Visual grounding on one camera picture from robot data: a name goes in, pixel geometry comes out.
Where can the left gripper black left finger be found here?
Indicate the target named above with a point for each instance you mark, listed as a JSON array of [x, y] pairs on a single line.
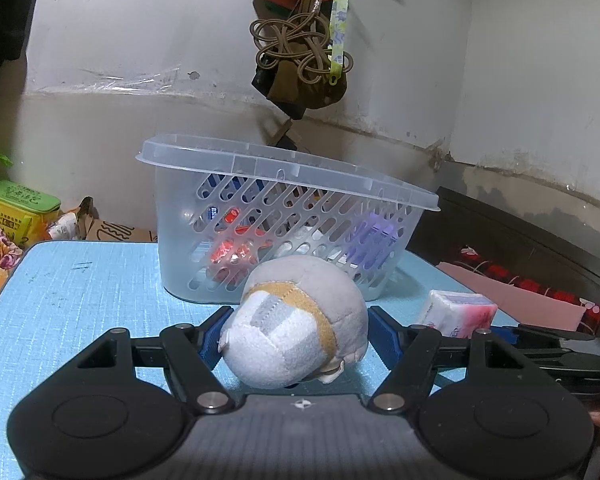
[[122, 405]]

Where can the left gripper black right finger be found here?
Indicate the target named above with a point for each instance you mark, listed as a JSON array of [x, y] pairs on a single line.
[[479, 405]]

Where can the pink tissue pack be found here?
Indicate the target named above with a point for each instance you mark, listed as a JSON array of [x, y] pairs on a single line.
[[457, 314]]

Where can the purple cardboard box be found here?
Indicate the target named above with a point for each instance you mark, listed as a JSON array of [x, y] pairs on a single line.
[[371, 242]]

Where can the grey white plush toy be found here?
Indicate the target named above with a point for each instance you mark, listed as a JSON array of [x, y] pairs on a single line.
[[300, 318]]

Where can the dark wooden headboard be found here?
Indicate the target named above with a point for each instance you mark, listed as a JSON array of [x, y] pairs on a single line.
[[502, 238]]

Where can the brown cardboard box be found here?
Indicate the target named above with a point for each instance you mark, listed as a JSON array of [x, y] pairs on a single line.
[[93, 228]]

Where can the small white bottle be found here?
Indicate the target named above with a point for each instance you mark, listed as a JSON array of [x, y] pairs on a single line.
[[66, 227]]

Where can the red packet in basket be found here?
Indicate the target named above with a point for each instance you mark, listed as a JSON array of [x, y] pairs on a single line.
[[234, 257]]

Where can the green tin box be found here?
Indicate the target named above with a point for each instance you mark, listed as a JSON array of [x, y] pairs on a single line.
[[25, 213]]

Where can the clear plastic perforated basket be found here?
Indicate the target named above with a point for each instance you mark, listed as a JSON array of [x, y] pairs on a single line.
[[197, 180]]

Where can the white item in basket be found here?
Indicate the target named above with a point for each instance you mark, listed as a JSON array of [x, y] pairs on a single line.
[[310, 242]]

